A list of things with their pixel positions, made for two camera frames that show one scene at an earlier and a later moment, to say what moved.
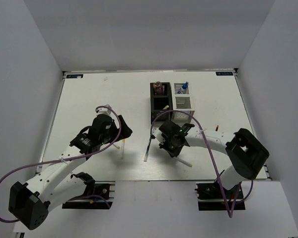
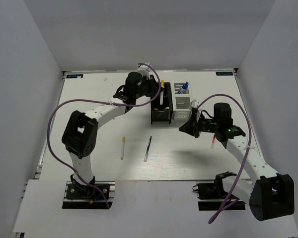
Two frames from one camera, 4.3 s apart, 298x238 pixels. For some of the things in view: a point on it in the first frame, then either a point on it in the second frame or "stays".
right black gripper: [163, 144] → [191, 126]
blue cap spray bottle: [184, 87] stays
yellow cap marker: [118, 147] → [161, 91]
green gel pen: [146, 154] stays
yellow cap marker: [123, 142] stays
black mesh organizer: [161, 100] stays
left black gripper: [125, 132] → [154, 87]
